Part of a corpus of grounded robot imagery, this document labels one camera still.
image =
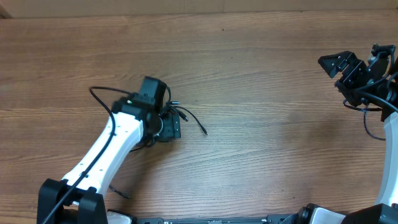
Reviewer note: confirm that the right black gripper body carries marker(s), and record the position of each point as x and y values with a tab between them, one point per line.
354	78

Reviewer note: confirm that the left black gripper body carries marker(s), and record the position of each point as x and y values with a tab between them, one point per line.
170	127

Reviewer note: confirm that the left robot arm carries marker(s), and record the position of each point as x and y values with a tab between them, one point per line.
136	120

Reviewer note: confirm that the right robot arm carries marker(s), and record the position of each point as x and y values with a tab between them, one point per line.
384	209

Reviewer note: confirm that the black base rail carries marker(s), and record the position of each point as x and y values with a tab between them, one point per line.
214	221

